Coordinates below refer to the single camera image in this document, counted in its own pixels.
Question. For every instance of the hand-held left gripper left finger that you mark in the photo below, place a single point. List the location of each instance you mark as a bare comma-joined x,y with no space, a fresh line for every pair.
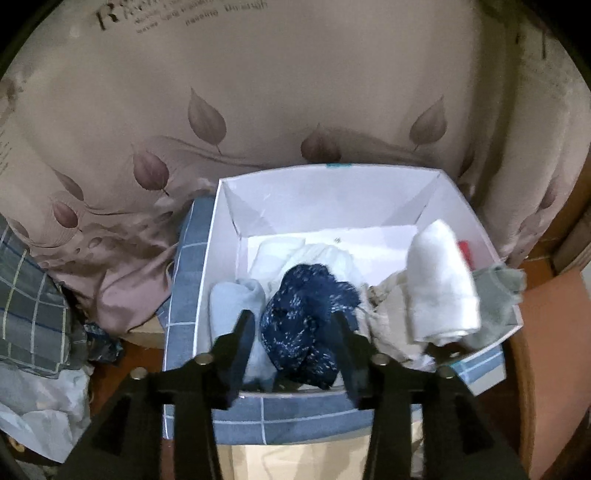
242,350

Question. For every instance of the hexagon print underwear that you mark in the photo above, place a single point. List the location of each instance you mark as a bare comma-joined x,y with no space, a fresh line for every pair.
392,318

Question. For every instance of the white underwear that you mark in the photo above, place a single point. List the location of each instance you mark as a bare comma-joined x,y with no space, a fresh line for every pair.
441,286

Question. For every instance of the dark printed bag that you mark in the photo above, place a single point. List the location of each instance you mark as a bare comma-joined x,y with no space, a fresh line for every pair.
104,344

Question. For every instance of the floral grey white sock roll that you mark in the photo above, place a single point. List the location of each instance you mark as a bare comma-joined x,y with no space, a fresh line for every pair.
295,258

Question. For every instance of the navy speckled underwear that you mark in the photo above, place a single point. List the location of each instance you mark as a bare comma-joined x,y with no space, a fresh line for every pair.
304,323

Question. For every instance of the light blue underwear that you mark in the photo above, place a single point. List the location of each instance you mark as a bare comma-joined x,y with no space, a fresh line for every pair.
231,309

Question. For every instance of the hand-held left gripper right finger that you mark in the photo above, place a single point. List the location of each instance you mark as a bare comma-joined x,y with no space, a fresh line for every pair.
348,364

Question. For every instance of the grey underwear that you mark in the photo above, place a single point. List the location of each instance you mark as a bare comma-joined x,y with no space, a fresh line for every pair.
498,300

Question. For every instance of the curved wooden bed frame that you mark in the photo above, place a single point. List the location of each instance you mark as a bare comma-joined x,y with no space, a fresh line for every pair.
554,346

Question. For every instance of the white cardboard box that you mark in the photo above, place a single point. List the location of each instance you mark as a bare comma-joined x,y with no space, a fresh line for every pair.
323,198

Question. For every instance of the red underwear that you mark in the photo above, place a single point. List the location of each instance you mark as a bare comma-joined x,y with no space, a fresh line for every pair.
465,254

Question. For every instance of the white crumpled cloth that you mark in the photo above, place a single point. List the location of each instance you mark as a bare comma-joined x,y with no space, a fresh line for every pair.
41,415

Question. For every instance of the blue white storage box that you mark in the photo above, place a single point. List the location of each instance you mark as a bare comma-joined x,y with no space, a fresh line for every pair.
189,277

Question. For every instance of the grey plaid blanket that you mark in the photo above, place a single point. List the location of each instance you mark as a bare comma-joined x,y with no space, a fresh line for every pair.
32,300

